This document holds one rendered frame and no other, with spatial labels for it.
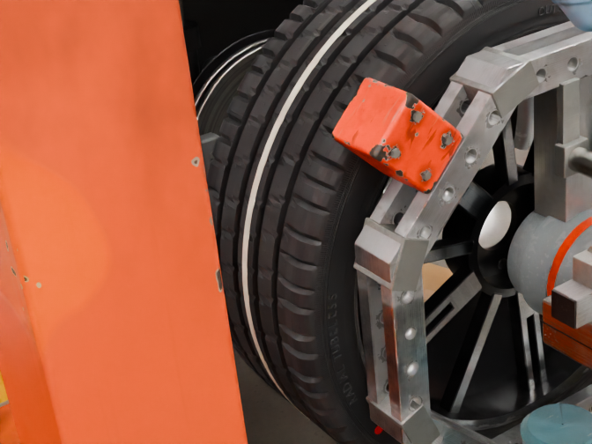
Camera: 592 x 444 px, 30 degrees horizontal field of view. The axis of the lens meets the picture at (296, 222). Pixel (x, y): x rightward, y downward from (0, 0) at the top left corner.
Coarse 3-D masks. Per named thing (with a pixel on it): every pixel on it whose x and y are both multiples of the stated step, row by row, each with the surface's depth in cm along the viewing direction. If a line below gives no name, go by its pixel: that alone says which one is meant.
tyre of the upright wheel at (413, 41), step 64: (320, 0) 127; (384, 0) 120; (448, 0) 115; (512, 0) 117; (256, 64) 127; (320, 64) 119; (384, 64) 113; (448, 64) 115; (256, 128) 123; (320, 128) 115; (256, 192) 121; (320, 192) 113; (256, 256) 122; (320, 256) 114; (256, 320) 126; (320, 320) 117; (320, 384) 121; (576, 384) 147
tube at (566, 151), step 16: (576, 80) 114; (560, 96) 114; (576, 96) 114; (560, 112) 114; (576, 112) 115; (560, 128) 115; (576, 128) 116; (560, 144) 116; (576, 144) 116; (560, 160) 116; (576, 160) 115; (560, 176) 117; (576, 256) 98; (576, 272) 98
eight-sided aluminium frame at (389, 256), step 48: (528, 48) 115; (576, 48) 113; (480, 96) 109; (528, 96) 111; (480, 144) 110; (432, 192) 108; (384, 240) 110; (432, 240) 111; (384, 288) 111; (384, 336) 117; (384, 384) 120; (432, 432) 120
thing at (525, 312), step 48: (384, 192) 116; (480, 192) 127; (528, 192) 138; (480, 288) 133; (432, 336) 131; (480, 336) 136; (528, 336) 141; (432, 384) 146; (480, 384) 147; (528, 384) 144
